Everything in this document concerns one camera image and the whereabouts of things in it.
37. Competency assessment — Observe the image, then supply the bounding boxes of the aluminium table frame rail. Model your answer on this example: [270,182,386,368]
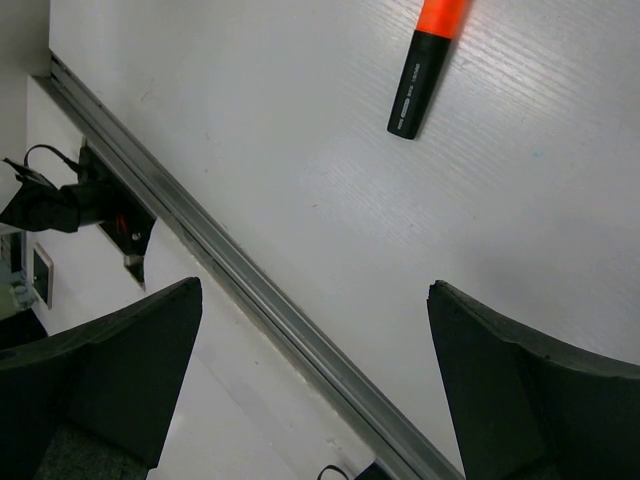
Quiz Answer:
[44,55,462,479]

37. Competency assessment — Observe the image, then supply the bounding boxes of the orange capped black highlighter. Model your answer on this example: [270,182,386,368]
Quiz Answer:
[387,0,468,140]

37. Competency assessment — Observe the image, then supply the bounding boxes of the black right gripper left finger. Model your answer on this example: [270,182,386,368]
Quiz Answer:
[1,277,203,479]

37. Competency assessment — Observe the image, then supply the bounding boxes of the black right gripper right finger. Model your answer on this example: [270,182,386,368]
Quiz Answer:
[427,281,639,479]

